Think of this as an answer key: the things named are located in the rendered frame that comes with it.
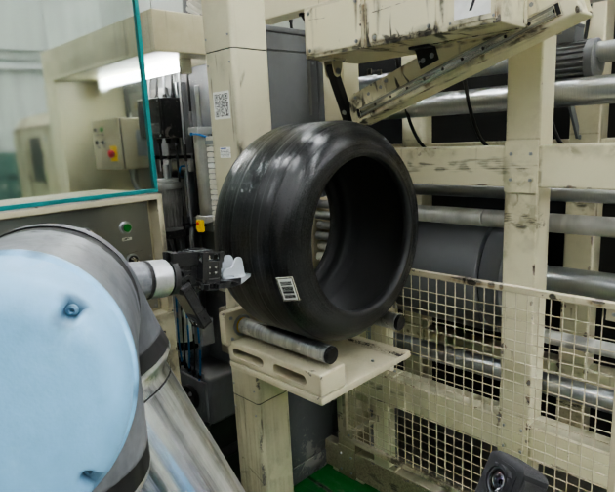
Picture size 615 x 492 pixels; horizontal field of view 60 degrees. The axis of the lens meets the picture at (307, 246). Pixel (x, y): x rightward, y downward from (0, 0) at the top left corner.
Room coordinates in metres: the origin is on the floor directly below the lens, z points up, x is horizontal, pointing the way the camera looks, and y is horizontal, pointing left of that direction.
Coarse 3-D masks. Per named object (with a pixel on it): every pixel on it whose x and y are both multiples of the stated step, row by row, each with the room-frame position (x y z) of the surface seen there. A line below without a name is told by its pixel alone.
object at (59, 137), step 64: (0, 0) 1.37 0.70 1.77; (64, 0) 1.48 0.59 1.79; (128, 0) 1.60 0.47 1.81; (0, 64) 1.35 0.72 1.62; (64, 64) 1.46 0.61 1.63; (128, 64) 1.59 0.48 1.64; (0, 128) 1.34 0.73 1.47; (64, 128) 1.44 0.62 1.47; (128, 128) 1.57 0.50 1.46; (0, 192) 1.32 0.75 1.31; (64, 192) 1.43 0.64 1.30; (128, 192) 1.55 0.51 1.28
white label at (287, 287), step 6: (282, 282) 1.12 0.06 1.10; (288, 282) 1.12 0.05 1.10; (294, 282) 1.11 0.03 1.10; (282, 288) 1.13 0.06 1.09; (288, 288) 1.12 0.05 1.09; (294, 288) 1.12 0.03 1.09; (282, 294) 1.13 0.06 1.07; (288, 294) 1.13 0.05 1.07; (294, 294) 1.12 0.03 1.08; (288, 300) 1.13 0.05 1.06; (294, 300) 1.13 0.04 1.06
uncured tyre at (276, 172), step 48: (288, 144) 1.23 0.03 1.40; (336, 144) 1.23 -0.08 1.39; (384, 144) 1.35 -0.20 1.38; (240, 192) 1.23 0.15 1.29; (288, 192) 1.15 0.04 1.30; (336, 192) 1.61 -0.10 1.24; (384, 192) 1.56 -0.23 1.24; (240, 240) 1.19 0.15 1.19; (288, 240) 1.12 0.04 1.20; (336, 240) 1.61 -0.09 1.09; (384, 240) 1.56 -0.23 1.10; (240, 288) 1.23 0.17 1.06; (336, 288) 1.56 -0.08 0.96; (384, 288) 1.47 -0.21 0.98; (336, 336) 1.24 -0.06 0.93
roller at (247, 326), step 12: (240, 324) 1.41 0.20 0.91; (252, 324) 1.38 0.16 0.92; (264, 324) 1.36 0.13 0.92; (252, 336) 1.37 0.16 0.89; (264, 336) 1.33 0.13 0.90; (276, 336) 1.30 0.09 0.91; (288, 336) 1.28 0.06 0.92; (300, 336) 1.26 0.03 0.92; (288, 348) 1.27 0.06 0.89; (300, 348) 1.23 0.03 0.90; (312, 348) 1.21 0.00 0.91; (324, 348) 1.19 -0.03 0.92; (336, 348) 1.20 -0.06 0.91; (324, 360) 1.18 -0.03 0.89
